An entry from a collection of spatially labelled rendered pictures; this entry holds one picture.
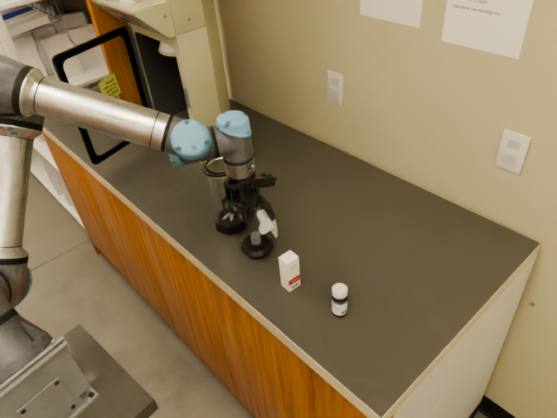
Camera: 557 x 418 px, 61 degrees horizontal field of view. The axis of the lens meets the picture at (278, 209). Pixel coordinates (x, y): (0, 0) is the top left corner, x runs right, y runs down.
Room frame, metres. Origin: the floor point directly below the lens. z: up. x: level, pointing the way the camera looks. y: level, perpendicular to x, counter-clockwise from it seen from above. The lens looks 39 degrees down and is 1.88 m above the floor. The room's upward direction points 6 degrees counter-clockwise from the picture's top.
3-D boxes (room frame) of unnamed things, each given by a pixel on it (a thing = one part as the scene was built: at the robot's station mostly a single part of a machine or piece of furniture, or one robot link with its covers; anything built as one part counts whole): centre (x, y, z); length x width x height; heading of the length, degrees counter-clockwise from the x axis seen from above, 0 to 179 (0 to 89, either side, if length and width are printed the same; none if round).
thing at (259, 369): (1.48, 0.20, 0.45); 2.05 x 0.67 x 0.90; 39
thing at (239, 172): (0.96, 0.08, 1.25); 0.08 x 0.08 x 0.05
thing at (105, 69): (1.56, 0.55, 1.19); 0.30 x 0.01 x 0.40; 144
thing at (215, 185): (1.10, 0.15, 1.06); 0.11 x 0.11 x 0.21
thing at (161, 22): (1.54, 0.40, 1.46); 0.32 x 0.11 x 0.10; 39
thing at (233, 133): (0.96, 0.09, 1.33); 0.09 x 0.08 x 0.11; 101
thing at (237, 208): (0.95, 0.09, 1.17); 0.09 x 0.08 x 0.12; 144
